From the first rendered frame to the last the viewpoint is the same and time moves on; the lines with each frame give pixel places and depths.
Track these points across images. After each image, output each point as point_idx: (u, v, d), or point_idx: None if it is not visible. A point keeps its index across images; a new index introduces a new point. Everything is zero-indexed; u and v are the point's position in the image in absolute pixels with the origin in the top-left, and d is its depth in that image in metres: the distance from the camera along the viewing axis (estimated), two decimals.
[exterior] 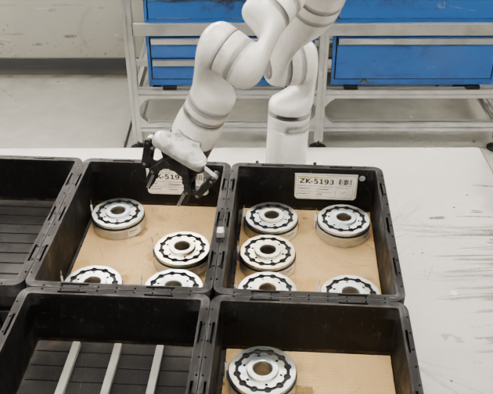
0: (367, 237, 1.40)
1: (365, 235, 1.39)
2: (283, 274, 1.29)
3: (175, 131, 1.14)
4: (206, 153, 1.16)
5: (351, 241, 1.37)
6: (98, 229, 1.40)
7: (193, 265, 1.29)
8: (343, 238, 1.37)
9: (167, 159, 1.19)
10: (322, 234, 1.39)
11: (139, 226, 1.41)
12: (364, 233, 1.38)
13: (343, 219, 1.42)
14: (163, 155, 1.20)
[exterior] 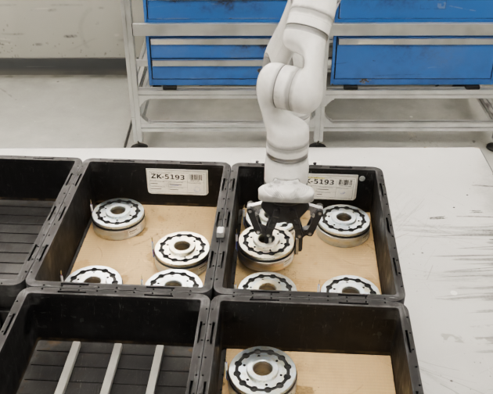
0: (367, 237, 1.40)
1: (365, 235, 1.39)
2: (282, 264, 1.29)
3: (271, 182, 1.21)
4: None
5: (351, 241, 1.37)
6: (98, 229, 1.40)
7: (193, 265, 1.29)
8: (343, 238, 1.37)
9: (274, 213, 1.25)
10: (322, 234, 1.39)
11: (139, 226, 1.41)
12: (364, 233, 1.38)
13: (343, 219, 1.42)
14: (268, 213, 1.26)
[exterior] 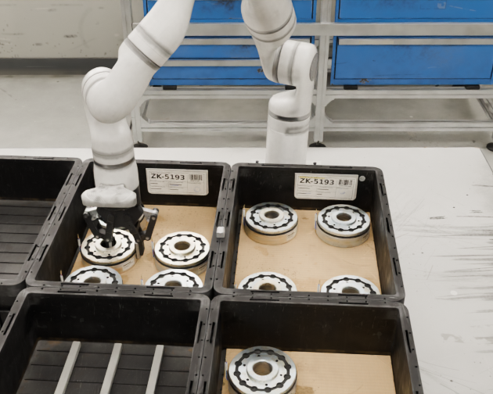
0: (367, 237, 1.40)
1: (365, 235, 1.39)
2: (120, 268, 1.31)
3: (98, 187, 1.23)
4: (134, 192, 1.25)
5: (351, 241, 1.37)
6: None
7: (193, 265, 1.29)
8: (343, 238, 1.37)
9: (108, 217, 1.28)
10: (322, 234, 1.39)
11: None
12: (364, 233, 1.38)
13: (343, 219, 1.42)
14: (103, 218, 1.29)
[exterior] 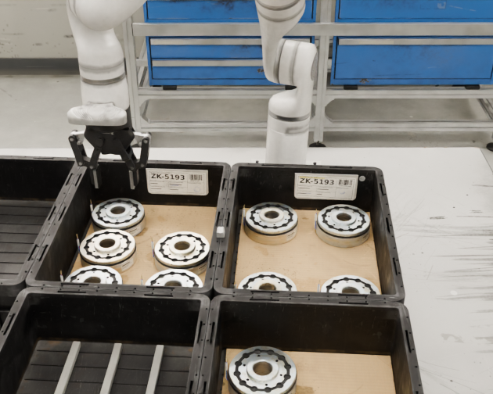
0: (367, 237, 1.40)
1: (365, 235, 1.39)
2: (120, 268, 1.31)
3: (87, 106, 1.15)
4: (125, 113, 1.16)
5: (351, 241, 1.37)
6: (98, 229, 1.40)
7: (193, 265, 1.29)
8: (343, 238, 1.37)
9: (96, 142, 1.19)
10: (322, 234, 1.39)
11: (139, 226, 1.41)
12: (364, 233, 1.38)
13: (343, 219, 1.42)
14: (91, 144, 1.20)
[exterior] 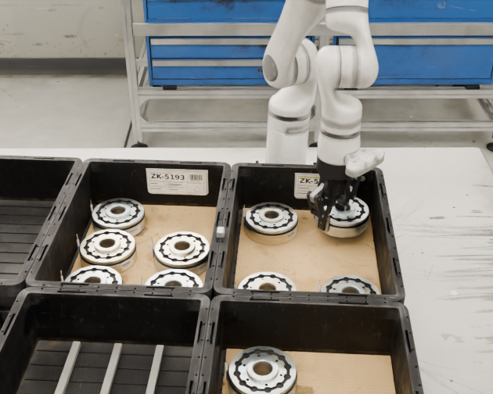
0: (365, 227, 1.39)
1: (364, 226, 1.38)
2: (120, 268, 1.31)
3: (342, 159, 1.26)
4: None
5: (350, 231, 1.36)
6: (98, 229, 1.40)
7: (193, 265, 1.29)
8: (341, 228, 1.36)
9: (336, 190, 1.31)
10: None
11: (139, 226, 1.41)
12: (362, 223, 1.37)
13: None
14: (329, 194, 1.32)
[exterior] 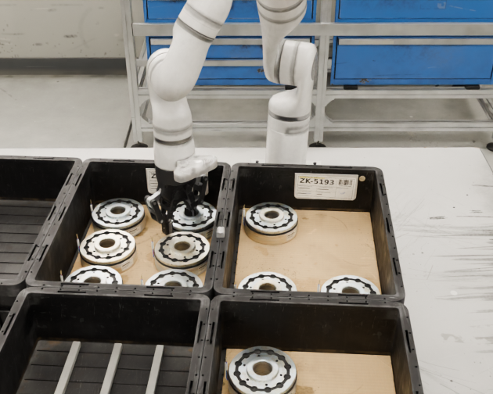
0: (213, 233, 1.41)
1: (210, 231, 1.40)
2: (120, 268, 1.31)
3: (174, 166, 1.29)
4: None
5: None
6: (98, 229, 1.40)
7: (193, 265, 1.29)
8: None
9: (175, 195, 1.34)
10: None
11: (139, 226, 1.41)
12: (207, 228, 1.39)
13: None
14: (168, 198, 1.34)
